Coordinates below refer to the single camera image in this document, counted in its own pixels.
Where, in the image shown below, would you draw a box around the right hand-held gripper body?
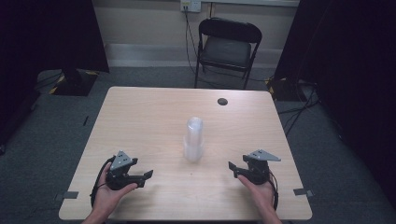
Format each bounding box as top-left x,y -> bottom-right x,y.
242,148 -> 282,186

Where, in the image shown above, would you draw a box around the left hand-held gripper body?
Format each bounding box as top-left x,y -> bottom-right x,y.
106,150 -> 140,191

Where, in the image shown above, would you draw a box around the stack of clear plastic cups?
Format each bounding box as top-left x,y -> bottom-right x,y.
182,116 -> 205,163

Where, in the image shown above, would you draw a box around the person's left hand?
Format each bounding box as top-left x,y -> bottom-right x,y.
92,162 -> 138,217

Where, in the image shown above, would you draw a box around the person's right hand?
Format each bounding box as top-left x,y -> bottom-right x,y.
237,175 -> 277,217

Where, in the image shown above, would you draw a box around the grey tape strip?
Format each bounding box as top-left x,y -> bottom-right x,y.
292,188 -> 314,198
54,190 -> 79,202

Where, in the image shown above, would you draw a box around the black stand base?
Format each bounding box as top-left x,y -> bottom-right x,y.
49,68 -> 100,97
266,77 -> 314,103

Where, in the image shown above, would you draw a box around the black folding chair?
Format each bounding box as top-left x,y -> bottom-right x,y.
193,17 -> 263,91

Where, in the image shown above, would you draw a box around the black curtain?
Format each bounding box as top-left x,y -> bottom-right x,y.
0,0 -> 110,147
274,0 -> 396,209

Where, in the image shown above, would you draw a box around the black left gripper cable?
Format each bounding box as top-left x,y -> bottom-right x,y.
90,155 -> 117,207

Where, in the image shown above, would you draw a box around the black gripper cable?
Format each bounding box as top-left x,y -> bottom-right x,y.
90,155 -> 117,207
268,170 -> 280,211

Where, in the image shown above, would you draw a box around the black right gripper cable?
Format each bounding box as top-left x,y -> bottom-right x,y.
268,170 -> 280,211

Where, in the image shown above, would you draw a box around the black floor cables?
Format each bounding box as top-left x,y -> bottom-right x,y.
276,78 -> 321,136

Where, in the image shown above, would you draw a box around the black wall outlet cable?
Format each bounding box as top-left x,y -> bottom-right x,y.
184,5 -> 200,77

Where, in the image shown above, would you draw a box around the white wall outlet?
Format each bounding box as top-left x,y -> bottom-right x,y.
179,0 -> 202,14

